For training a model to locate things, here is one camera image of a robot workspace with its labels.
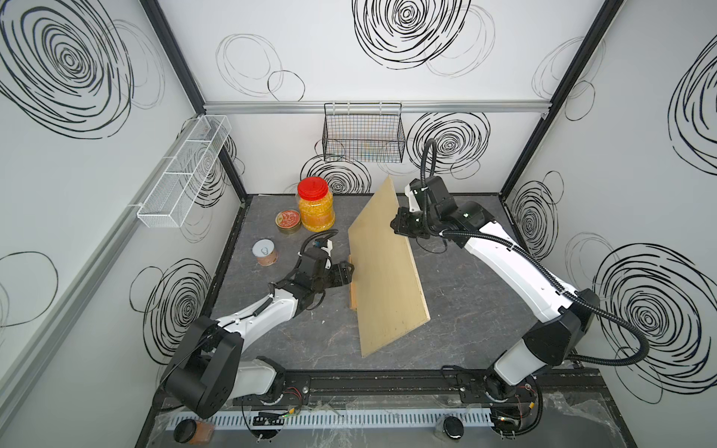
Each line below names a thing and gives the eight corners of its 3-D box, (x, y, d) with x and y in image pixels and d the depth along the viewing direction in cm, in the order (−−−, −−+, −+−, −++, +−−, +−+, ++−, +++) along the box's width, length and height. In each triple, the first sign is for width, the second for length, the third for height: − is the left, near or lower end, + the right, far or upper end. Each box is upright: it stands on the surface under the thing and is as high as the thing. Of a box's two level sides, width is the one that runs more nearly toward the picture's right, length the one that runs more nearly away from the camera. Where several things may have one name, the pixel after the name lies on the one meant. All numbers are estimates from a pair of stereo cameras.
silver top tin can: (252, 266, 100) (247, 257, 95) (258, 247, 105) (253, 238, 101) (275, 266, 100) (271, 258, 95) (280, 247, 105) (276, 238, 101)
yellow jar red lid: (304, 232, 110) (295, 197, 95) (308, 212, 117) (300, 175, 102) (333, 233, 110) (328, 197, 95) (335, 212, 117) (331, 176, 102)
